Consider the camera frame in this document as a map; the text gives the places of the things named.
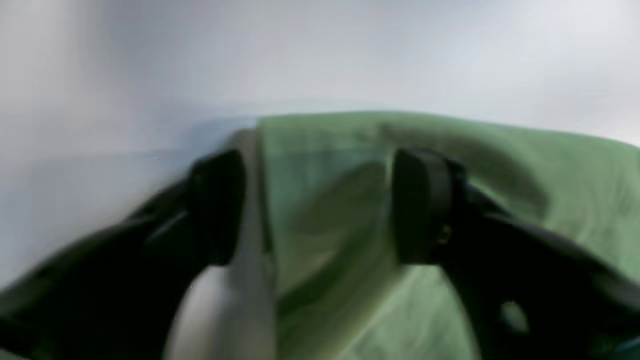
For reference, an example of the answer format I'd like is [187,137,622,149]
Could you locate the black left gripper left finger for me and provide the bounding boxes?
[0,149,247,360]

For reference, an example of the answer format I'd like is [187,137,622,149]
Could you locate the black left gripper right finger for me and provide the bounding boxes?
[391,148,640,360]

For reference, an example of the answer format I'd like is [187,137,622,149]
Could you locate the green T-shirt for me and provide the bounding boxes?
[258,112,639,360]

